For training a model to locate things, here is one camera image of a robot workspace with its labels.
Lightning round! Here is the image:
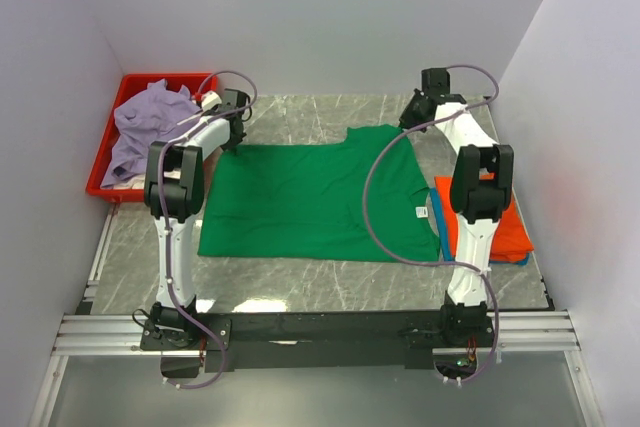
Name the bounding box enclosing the green t-shirt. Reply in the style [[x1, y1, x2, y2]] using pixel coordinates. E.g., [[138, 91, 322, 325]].
[[198, 125, 440, 262]]

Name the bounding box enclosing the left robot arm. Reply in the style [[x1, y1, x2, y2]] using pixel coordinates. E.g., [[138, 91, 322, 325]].
[[144, 89, 257, 349]]

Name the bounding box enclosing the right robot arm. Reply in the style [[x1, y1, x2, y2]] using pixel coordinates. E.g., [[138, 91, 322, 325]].
[[399, 67, 514, 346]]

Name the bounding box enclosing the red plastic bin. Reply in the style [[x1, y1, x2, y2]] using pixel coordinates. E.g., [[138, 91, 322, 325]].
[[85, 72, 208, 204]]

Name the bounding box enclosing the lavender t-shirt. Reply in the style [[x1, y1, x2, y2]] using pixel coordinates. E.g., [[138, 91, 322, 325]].
[[101, 79, 200, 188]]

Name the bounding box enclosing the folded orange t-shirt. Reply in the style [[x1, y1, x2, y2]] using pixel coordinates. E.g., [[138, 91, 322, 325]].
[[433, 173, 535, 262]]

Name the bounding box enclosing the folded blue t-shirt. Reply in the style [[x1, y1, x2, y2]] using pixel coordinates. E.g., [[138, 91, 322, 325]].
[[428, 188, 529, 268]]

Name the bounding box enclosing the black base beam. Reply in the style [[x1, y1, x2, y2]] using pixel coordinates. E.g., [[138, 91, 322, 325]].
[[140, 307, 496, 372]]

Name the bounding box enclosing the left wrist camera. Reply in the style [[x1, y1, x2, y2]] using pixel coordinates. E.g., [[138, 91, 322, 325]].
[[195, 91, 221, 112]]

